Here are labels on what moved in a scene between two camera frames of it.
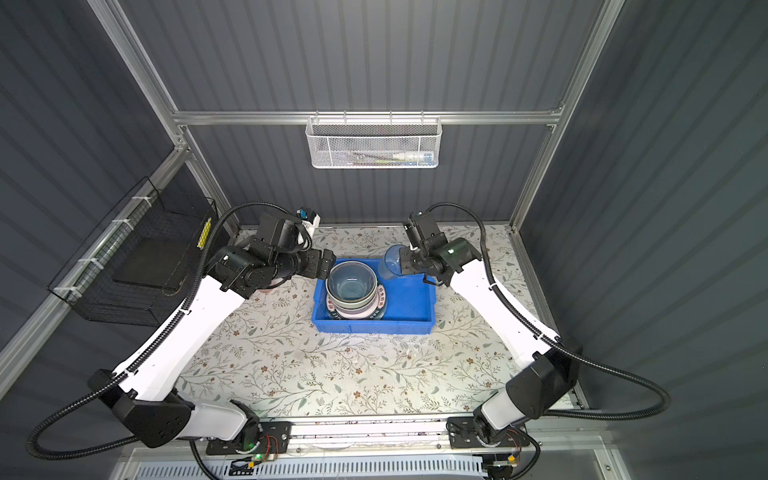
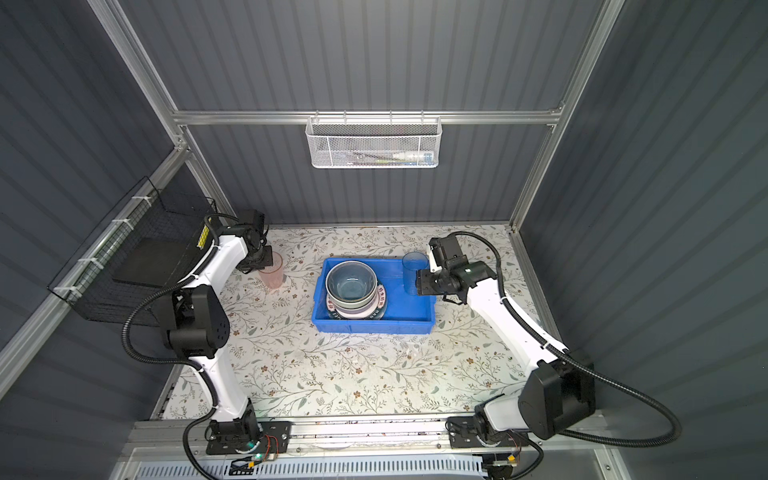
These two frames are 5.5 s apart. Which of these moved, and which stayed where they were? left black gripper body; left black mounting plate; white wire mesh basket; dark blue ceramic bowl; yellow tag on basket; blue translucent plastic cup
Moved: blue translucent plastic cup; left black gripper body
Stayed: dark blue ceramic bowl; left black mounting plate; white wire mesh basket; yellow tag on basket
